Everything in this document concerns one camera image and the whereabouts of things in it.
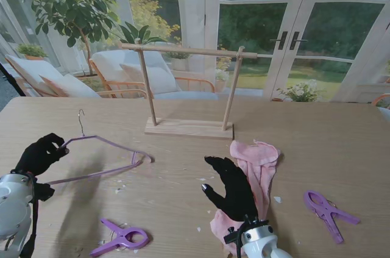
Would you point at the purple plastic clothes peg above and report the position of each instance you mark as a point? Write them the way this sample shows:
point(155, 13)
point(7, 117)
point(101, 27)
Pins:
point(327, 212)
point(122, 238)

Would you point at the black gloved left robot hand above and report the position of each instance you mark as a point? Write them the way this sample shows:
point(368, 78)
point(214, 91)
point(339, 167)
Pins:
point(38, 155)

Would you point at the wooden hanging rack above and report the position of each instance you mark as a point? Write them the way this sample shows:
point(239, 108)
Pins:
point(189, 131)

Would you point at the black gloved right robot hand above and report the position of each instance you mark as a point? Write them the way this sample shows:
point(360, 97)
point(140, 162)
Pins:
point(237, 194)

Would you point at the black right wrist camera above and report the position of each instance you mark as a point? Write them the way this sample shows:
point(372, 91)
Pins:
point(230, 235)

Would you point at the leafy potted tree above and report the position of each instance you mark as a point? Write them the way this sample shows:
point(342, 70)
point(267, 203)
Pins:
point(70, 5)

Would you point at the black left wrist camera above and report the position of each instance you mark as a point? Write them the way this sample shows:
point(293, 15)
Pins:
point(42, 192)

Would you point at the white flowering pot plant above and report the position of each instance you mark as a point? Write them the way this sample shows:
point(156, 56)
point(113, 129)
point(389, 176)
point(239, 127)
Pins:
point(300, 91)

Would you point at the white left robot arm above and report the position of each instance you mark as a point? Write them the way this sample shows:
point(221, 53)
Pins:
point(13, 209)

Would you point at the small green pot plant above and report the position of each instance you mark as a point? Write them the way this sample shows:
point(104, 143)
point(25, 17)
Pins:
point(30, 50)

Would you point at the pink square towel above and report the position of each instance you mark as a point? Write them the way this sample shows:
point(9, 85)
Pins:
point(262, 172)

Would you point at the purple clothes hanger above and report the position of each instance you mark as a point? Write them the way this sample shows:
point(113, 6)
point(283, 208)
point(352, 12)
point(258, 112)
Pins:
point(82, 138)

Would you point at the white cushioned lounge chair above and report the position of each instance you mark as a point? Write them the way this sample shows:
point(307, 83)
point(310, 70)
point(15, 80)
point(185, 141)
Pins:
point(33, 72)
point(109, 63)

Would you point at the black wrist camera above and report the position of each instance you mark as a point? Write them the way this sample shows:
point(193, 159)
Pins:
point(230, 235)
point(42, 192)

